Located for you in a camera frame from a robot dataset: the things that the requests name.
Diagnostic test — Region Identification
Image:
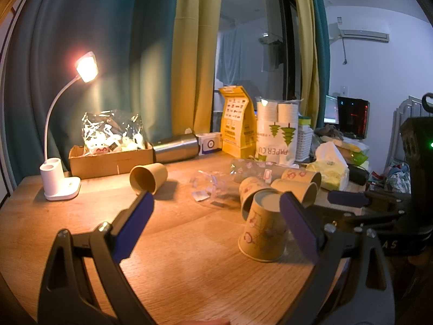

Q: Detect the white air conditioner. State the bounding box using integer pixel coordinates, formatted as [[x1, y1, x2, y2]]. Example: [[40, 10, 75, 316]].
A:
[[327, 15, 391, 44]]

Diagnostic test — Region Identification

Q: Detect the wide yellow curtain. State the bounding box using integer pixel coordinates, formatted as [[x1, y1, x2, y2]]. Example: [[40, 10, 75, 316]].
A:
[[170, 0, 224, 135]]

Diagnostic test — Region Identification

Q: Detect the yellow paper package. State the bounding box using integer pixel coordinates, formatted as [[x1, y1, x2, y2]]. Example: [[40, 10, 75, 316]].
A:
[[218, 85, 258, 159]]

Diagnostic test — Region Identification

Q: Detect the stainless steel tumbler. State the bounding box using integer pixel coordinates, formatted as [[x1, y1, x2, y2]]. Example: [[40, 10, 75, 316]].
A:
[[151, 133, 200, 164]]

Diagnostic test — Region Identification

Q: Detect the large teal curtain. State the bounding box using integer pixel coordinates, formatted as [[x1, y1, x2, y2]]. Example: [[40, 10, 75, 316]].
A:
[[3, 0, 182, 192]]

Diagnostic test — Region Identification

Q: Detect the printed brown paper cup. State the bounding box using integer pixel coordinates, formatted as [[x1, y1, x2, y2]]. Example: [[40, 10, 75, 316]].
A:
[[281, 167, 323, 191], [271, 178, 319, 209], [238, 190, 290, 262], [238, 176, 272, 220]]

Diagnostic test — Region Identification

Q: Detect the plain brown paper cup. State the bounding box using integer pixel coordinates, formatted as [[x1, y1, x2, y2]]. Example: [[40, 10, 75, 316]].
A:
[[129, 162, 169, 196]]

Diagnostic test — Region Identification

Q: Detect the white folding rack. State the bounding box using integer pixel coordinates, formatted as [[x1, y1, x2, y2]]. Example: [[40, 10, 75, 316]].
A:
[[383, 95, 425, 181]]

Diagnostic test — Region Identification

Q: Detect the cardboard box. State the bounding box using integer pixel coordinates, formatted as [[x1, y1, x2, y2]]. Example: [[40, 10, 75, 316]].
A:
[[68, 141, 155, 179]]

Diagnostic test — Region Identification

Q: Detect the yellow tissue pack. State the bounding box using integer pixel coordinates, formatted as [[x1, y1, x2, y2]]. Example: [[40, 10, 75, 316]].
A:
[[305, 141, 350, 191]]

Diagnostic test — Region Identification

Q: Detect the narrow teal curtain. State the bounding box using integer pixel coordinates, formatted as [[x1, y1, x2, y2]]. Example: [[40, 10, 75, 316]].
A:
[[307, 0, 332, 130]]

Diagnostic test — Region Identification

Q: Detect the computer monitor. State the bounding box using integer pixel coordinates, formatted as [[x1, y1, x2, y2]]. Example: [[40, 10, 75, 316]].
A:
[[324, 95, 340, 125]]

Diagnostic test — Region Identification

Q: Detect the small white blue box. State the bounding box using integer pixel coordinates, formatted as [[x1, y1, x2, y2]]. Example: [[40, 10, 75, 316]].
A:
[[196, 133, 223, 156]]

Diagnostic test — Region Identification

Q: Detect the narrow yellow curtain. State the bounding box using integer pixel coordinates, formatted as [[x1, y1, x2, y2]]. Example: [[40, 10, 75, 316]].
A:
[[287, 0, 320, 128]]

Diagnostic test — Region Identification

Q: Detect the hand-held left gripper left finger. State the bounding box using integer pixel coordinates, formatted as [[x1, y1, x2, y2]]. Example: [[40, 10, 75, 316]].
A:
[[38, 190, 158, 325]]

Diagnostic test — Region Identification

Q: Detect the pack of white paper cups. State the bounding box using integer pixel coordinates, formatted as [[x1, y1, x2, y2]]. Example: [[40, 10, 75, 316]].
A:
[[255, 98, 302, 167]]

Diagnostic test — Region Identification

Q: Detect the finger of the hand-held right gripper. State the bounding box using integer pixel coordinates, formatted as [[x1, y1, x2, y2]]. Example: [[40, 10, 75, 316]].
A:
[[309, 206, 406, 235], [327, 190, 411, 211]]

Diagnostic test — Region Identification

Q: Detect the white gooseneck desk lamp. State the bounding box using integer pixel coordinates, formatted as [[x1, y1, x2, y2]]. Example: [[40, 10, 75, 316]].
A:
[[40, 51, 99, 201]]

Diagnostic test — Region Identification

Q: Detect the black box appliance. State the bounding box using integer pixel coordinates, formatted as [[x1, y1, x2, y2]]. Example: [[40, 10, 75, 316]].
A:
[[337, 96, 370, 139]]

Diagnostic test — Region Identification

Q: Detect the pile of clothes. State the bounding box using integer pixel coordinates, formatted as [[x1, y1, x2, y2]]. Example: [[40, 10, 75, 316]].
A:
[[368, 162, 412, 196]]

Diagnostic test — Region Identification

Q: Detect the clear plastic cup sleeve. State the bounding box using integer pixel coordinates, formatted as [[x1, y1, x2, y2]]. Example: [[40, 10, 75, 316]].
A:
[[189, 157, 301, 211]]

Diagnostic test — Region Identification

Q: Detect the green yellow plastic bag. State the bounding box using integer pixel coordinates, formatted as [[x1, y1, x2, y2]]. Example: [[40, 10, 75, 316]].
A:
[[320, 135, 370, 167]]

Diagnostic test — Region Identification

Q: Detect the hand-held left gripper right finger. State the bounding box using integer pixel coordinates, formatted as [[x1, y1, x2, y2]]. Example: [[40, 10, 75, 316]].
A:
[[279, 191, 397, 325]]

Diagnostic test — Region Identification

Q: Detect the shiny plastic snack bag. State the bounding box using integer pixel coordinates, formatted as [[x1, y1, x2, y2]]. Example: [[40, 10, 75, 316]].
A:
[[81, 110, 149, 155]]

